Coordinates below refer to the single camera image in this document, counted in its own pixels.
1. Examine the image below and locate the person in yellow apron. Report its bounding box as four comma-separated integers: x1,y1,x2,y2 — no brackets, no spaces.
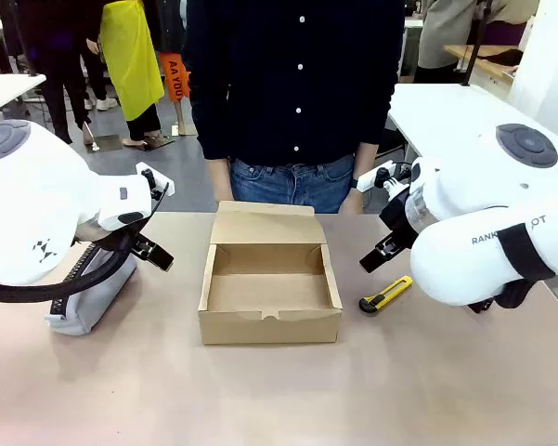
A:
97,0,166,150

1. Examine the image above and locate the wooden table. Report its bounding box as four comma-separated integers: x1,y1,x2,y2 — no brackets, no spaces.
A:
444,44,526,85

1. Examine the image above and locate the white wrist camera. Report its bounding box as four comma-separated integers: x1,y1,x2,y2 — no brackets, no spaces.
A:
135,161,175,202
356,159,396,193

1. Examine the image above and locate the yellow utility knife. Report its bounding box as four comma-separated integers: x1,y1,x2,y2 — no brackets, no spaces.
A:
357,275,414,316

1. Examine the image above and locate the grey zipper pouch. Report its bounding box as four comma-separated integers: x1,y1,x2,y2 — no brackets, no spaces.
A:
44,241,138,336

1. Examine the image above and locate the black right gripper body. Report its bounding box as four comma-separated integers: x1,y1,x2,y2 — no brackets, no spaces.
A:
379,188,419,248

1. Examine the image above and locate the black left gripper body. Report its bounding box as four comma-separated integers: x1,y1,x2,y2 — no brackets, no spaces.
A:
118,230,144,257

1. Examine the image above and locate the person's left forearm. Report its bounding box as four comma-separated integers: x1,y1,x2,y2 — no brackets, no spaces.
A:
352,140,378,180

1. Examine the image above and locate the person in beige top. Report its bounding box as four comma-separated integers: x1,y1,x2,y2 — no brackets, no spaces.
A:
416,0,539,85

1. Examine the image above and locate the brown cardboard box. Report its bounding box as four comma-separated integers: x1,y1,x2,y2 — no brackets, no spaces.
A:
197,200,344,346

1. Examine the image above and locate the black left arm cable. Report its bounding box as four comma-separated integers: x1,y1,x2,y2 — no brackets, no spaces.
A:
0,181,171,304

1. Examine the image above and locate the black pole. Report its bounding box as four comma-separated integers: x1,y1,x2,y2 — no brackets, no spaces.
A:
459,0,493,87

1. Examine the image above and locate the person in black clothes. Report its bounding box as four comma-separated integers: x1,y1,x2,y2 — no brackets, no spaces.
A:
13,0,97,146

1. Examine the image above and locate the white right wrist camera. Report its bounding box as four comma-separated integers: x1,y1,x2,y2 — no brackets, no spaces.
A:
356,159,396,193

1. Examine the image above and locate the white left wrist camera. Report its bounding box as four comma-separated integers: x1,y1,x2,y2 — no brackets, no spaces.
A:
135,161,175,202

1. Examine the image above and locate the black chair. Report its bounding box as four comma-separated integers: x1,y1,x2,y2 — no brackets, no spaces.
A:
379,127,408,164

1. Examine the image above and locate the purple cloth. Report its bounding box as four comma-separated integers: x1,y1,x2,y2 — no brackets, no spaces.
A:
484,20,528,47

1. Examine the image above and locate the white table with grey leg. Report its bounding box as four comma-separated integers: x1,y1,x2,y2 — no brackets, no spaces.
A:
0,72,47,123

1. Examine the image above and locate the person's right hand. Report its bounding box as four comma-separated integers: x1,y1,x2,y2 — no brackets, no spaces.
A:
212,184,236,215

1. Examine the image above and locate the person's right forearm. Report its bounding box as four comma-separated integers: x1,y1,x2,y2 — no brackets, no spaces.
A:
208,157,236,188

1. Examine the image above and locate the large white table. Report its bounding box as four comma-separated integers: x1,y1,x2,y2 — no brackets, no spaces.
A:
386,83,533,174

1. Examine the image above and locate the person's left hand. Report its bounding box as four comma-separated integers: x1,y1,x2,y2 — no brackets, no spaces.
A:
338,185,366,215

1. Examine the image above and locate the person in dark shirt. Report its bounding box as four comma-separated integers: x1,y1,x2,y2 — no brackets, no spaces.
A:
183,0,408,215

